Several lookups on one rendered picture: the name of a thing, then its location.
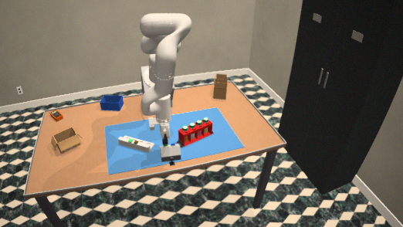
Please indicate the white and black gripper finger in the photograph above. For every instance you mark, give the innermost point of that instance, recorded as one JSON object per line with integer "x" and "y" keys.
{"x": 165, "y": 139}

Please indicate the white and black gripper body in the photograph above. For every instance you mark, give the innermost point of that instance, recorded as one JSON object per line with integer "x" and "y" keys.
{"x": 164, "y": 129}

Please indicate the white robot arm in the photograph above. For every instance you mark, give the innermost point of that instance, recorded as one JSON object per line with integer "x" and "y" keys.
{"x": 162, "y": 63}

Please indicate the dark blue open bin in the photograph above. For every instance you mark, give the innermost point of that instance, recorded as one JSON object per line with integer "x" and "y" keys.
{"x": 113, "y": 103}

